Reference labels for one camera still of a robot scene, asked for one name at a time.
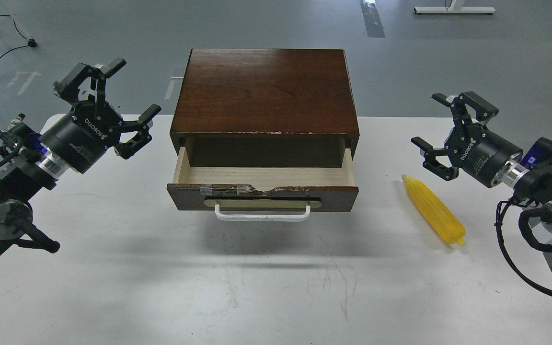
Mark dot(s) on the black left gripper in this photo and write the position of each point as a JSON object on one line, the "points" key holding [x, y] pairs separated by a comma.
{"points": [[82, 136]]}

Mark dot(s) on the dark wooden cabinet box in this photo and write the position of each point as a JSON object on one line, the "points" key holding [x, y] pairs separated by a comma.
{"points": [[265, 92]]}

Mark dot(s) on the white table leg base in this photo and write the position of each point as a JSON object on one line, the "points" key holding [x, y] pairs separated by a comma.
{"points": [[455, 7]]}

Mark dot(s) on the yellow plastic corn cob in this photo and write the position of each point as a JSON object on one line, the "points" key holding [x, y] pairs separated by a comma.
{"points": [[434, 211]]}

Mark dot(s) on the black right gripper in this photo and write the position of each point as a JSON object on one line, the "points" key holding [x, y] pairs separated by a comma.
{"points": [[470, 146]]}

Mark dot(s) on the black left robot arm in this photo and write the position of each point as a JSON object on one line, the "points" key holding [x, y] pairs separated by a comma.
{"points": [[30, 161]]}

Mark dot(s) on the wooden drawer with white handle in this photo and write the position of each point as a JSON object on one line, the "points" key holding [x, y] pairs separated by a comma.
{"points": [[267, 174]]}

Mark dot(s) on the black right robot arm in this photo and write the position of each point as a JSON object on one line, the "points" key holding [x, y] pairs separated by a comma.
{"points": [[531, 181]]}

